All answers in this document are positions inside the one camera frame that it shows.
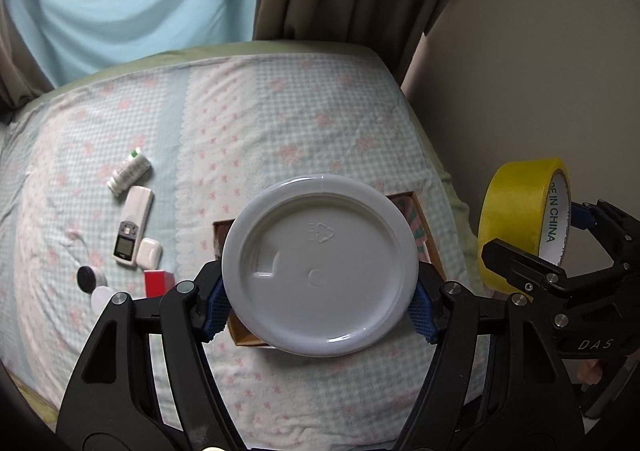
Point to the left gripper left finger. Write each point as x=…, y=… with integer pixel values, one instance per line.
x=111, y=400

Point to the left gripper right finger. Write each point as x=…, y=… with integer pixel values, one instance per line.
x=493, y=383

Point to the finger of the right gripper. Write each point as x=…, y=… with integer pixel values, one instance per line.
x=520, y=265
x=616, y=231

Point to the yellow tape roll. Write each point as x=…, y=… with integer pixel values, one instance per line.
x=527, y=204

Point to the small black jar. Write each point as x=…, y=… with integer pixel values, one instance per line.
x=89, y=278

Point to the red small box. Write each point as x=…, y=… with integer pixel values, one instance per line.
x=157, y=282

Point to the white earbuds case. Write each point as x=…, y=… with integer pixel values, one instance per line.
x=149, y=254

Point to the white digital pocket scale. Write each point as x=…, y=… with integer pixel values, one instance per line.
x=132, y=224

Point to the white pill bottle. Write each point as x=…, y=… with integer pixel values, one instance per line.
x=128, y=171

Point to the person right hand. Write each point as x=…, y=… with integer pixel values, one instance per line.
x=589, y=372

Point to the open cardboard box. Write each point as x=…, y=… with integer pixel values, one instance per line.
x=409, y=206

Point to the checkered floral bed sheet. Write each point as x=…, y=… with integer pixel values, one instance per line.
x=218, y=126

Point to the left brown curtain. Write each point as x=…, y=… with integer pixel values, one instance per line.
x=22, y=80

